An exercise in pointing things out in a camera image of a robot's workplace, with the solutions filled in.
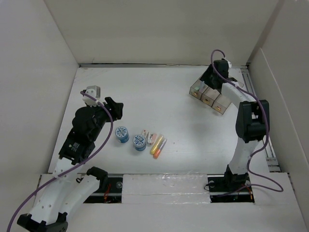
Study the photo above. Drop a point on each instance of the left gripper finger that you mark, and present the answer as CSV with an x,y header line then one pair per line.
x,y
109,102
117,110

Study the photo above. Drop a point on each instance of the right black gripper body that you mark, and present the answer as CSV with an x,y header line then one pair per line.
x,y
208,78

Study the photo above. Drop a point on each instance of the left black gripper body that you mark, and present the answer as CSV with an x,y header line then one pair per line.
x,y
101,116

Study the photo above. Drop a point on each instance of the yellow highlighter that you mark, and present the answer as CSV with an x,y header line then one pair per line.
x,y
156,144

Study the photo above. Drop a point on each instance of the orange highlighter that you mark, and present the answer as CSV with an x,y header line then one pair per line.
x,y
159,149

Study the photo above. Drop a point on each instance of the blue highlighter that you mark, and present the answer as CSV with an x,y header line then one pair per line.
x,y
202,87

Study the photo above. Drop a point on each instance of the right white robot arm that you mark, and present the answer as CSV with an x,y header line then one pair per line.
x,y
251,125

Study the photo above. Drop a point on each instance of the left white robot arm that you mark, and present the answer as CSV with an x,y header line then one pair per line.
x,y
59,200

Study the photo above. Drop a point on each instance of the middle clear organizer bin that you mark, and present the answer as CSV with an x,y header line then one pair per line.
x,y
209,96

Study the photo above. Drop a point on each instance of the clear organizer bin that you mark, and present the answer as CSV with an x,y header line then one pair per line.
x,y
220,102
209,96
195,93

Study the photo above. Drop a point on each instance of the left clear organizer bin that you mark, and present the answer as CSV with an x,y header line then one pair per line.
x,y
195,93

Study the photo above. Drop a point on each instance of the left blue slime jar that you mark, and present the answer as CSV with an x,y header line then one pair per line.
x,y
122,134

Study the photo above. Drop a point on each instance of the blue slime jar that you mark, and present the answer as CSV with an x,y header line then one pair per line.
x,y
139,142
122,134

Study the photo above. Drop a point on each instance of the right clear organizer bin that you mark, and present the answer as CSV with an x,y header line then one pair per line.
x,y
220,102

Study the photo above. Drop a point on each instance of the white staple box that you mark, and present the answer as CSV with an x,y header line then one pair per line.
x,y
145,133

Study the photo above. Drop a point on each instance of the right blue slime jar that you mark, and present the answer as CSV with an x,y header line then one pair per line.
x,y
139,142

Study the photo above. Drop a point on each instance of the pink mini stapler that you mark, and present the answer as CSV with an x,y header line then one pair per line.
x,y
151,137

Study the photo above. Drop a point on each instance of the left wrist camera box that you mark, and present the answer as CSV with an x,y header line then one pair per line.
x,y
94,92

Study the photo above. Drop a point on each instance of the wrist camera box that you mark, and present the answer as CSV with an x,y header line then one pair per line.
x,y
94,92
229,63

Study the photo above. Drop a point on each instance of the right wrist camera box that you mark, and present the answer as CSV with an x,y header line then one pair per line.
x,y
229,63

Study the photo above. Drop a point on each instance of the aluminium rail back edge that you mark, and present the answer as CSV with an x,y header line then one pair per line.
x,y
131,65

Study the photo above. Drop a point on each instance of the front black mounting rail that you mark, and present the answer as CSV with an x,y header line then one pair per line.
x,y
111,192

